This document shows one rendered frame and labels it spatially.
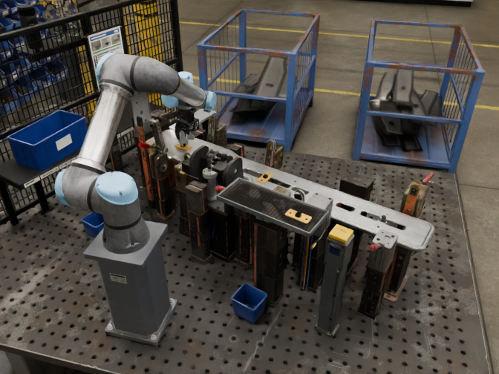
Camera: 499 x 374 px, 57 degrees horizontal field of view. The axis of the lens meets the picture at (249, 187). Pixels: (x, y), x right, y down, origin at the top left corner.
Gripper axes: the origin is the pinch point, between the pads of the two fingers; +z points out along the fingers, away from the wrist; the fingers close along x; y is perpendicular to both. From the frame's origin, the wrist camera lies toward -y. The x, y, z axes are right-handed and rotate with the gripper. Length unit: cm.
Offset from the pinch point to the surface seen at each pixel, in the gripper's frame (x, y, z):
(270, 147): 12.6, 40.8, -7.6
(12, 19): 74, -247, 13
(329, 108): 277, -39, 106
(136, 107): -1.7, -27.5, -10.3
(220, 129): 19.6, 7.9, -1.5
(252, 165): 5.7, 36.3, 0.3
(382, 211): 5, 97, -4
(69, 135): -35, -36, -6
